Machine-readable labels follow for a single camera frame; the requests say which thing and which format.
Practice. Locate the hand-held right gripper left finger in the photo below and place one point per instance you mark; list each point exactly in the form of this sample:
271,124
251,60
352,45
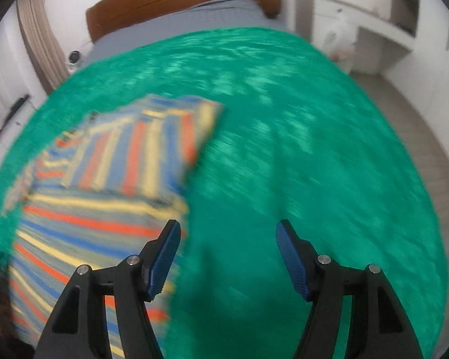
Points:
162,260

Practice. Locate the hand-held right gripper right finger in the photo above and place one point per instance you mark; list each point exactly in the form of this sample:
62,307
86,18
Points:
293,260

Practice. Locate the striped knit sweater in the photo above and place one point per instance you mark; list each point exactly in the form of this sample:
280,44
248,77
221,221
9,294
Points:
108,164

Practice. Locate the dark clothes pile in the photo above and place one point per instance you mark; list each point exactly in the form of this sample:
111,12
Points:
17,106

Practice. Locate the green patterned blanket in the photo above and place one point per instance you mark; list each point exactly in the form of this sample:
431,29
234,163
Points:
303,138

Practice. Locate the white window cabinet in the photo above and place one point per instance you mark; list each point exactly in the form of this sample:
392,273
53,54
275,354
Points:
7,138

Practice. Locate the small white fan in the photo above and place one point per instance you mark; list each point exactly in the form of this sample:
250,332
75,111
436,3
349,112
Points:
75,58

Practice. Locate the white plastic bag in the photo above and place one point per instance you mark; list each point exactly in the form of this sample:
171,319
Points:
338,39

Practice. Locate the grey checked bedsheet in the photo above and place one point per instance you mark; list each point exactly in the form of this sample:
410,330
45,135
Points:
194,20

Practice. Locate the white desk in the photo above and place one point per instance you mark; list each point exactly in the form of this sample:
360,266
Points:
374,26

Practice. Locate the beige curtain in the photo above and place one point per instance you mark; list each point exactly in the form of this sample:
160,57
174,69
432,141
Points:
41,37

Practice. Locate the wooden bed headboard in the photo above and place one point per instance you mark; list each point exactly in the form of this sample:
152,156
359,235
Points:
164,0

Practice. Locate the white wardrobe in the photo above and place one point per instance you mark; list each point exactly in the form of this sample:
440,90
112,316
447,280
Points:
441,45

